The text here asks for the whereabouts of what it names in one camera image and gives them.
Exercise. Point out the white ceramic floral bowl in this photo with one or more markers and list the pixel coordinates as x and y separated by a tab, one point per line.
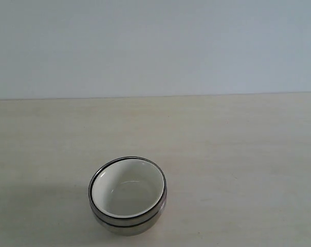
127	190

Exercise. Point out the plain stainless steel bowl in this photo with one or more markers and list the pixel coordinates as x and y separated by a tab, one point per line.
155	208

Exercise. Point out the dimpled stainless steel bowl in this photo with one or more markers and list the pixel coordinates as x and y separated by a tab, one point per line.
132	229

